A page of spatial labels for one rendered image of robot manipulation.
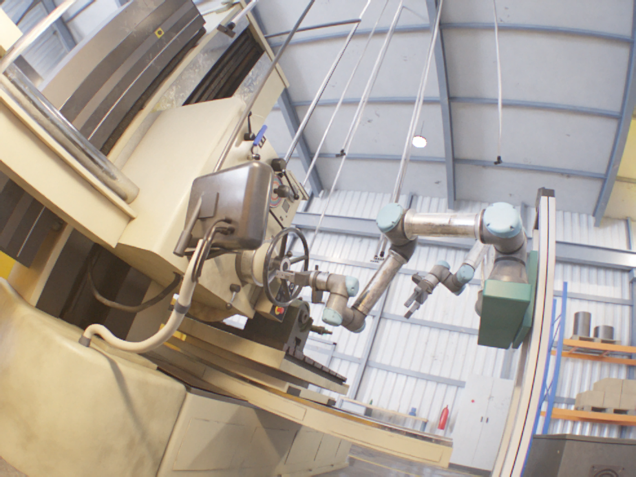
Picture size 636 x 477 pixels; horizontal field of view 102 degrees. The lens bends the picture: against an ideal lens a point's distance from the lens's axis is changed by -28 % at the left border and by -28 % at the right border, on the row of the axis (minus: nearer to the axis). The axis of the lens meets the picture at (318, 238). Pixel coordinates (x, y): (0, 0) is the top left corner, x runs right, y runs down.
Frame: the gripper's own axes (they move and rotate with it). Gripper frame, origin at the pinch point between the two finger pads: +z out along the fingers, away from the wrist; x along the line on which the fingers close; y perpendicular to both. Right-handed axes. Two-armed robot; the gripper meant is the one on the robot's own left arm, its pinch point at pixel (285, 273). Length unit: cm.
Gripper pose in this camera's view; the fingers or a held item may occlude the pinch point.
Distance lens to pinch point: 146.4
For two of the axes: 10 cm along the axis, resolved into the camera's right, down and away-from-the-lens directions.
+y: 1.1, -9.9, -0.5
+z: -8.8, -1.2, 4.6
